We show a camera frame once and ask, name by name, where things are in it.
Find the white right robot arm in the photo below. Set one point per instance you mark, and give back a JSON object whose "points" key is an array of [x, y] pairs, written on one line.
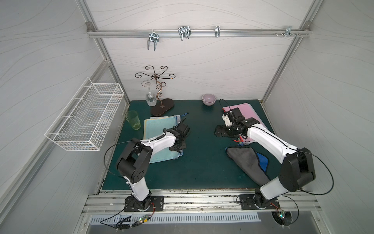
{"points": [[297, 167]]}

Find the lilac ceramic bowl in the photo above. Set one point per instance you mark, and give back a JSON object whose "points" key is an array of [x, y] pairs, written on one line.
{"points": [[208, 99]]}

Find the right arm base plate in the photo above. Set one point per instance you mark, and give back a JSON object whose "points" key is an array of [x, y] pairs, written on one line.
{"points": [[248, 202]]}

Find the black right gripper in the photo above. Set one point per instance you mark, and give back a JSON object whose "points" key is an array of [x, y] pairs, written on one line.
{"points": [[227, 130]]}

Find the pink mesh document bag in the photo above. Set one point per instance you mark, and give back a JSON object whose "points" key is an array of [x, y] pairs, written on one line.
{"points": [[251, 115]]}

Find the teal mesh document bag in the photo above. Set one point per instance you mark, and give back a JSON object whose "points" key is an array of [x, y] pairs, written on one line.
{"points": [[154, 137]]}

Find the hanging wine glass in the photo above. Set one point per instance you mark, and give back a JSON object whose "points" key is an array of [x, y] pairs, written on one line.
{"points": [[150, 96]]}

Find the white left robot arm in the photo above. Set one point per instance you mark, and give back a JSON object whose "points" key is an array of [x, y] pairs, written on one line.
{"points": [[135, 159]]}

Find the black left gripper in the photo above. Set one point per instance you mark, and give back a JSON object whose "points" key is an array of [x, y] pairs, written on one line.
{"points": [[181, 136]]}

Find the green plastic cup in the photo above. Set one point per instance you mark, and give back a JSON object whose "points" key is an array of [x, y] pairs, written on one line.
{"points": [[133, 119]]}

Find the aluminium top cross rail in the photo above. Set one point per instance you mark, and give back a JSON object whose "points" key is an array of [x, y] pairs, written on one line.
{"points": [[195, 33]]}

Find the grey blue microfibre cloth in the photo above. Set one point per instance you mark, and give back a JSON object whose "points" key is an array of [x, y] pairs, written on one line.
{"points": [[252, 163]]}

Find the dark oval stand base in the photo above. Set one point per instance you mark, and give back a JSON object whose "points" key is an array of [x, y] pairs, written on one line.
{"points": [[163, 105]]}

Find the white wire basket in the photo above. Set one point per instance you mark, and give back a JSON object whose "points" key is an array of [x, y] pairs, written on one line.
{"points": [[84, 122]]}

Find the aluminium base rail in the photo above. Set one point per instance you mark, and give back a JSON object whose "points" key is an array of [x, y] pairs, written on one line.
{"points": [[195, 201]]}

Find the white vent strip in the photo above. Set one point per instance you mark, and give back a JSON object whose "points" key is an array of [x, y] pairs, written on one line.
{"points": [[180, 218]]}

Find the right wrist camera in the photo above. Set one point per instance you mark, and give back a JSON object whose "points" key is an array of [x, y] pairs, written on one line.
{"points": [[227, 120]]}

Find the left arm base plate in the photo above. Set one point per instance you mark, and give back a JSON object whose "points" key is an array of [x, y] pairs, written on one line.
{"points": [[150, 203]]}

